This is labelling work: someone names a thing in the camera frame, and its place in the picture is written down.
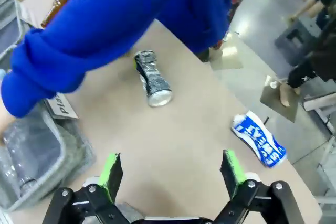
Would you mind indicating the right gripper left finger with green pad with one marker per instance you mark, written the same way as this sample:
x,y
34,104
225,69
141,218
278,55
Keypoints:
x,y
111,179

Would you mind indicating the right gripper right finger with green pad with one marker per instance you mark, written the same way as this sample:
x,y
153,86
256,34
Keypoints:
x,y
232,174

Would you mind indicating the clear plastic bottle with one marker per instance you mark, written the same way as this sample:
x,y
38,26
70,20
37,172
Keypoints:
x,y
23,153

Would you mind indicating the person's right blue-sleeved forearm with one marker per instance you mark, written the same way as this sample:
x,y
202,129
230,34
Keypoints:
x,y
78,45

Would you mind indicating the crushed blue white can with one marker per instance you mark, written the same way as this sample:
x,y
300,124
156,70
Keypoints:
x,y
256,140

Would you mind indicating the grey basket with label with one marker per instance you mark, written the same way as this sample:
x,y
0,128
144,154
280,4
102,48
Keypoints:
x,y
71,150

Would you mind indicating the crushed black silver can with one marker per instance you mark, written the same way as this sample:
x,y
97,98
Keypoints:
x,y
153,79

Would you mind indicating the person's right hand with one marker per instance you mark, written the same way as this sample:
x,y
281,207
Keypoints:
x,y
4,124

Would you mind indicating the large metal floor plate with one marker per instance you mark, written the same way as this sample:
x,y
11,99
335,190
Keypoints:
x,y
273,103

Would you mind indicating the white label card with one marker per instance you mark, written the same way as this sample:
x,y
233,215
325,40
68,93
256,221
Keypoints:
x,y
61,106

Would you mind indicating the small metal floor plate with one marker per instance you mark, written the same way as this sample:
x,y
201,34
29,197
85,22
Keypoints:
x,y
227,60

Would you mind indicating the bystander in black clothes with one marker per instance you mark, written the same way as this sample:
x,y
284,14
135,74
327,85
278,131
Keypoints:
x,y
315,61

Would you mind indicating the grey plastic stool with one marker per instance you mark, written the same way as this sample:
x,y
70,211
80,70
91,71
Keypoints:
x,y
296,37

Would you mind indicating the person's blue sweater torso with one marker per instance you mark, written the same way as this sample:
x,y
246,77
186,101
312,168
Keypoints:
x,y
199,6

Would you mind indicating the brown glass bottle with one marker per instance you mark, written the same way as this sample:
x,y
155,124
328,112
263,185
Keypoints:
x,y
59,3

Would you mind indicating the white metal frame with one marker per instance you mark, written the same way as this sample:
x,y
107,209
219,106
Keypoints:
x,y
321,108

